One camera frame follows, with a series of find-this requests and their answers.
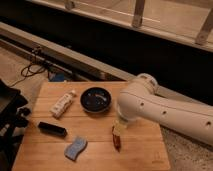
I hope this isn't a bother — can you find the blue sponge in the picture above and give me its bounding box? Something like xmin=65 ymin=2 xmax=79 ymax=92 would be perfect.
xmin=64 ymin=136 xmax=87 ymax=161

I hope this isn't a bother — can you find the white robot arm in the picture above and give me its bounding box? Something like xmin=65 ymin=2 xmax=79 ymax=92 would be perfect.
xmin=117 ymin=73 xmax=213 ymax=146

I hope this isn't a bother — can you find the black equipment at left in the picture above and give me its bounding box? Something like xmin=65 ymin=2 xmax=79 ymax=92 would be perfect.
xmin=0 ymin=79 xmax=31 ymax=171

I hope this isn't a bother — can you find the black rectangular block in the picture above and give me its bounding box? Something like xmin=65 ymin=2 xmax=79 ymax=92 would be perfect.
xmin=38 ymin=122 xmax=67 ymax=137

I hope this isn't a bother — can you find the blue object on floor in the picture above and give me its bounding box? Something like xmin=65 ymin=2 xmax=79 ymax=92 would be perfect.
xmin=49 ymin=73 xmax=66 ymax=82

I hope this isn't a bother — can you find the wooden cutting board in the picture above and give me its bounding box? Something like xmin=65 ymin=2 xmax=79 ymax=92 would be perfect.
xmin=12 ymin=82 xmax=170 ymax=171

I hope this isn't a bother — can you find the white tube bottle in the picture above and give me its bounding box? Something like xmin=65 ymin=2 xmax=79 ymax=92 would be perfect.
xmin=50 ymin=90 xmax=76 ymax=119

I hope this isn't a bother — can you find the dark ceramic bowl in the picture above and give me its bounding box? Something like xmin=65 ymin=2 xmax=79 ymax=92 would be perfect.
xmin=80 ymin=87 xmax=112 ymax=113

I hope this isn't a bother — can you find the black cable on floor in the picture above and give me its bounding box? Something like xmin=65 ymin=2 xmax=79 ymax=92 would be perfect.
xmin=9 ymin=46 xmax=54 ymax=88

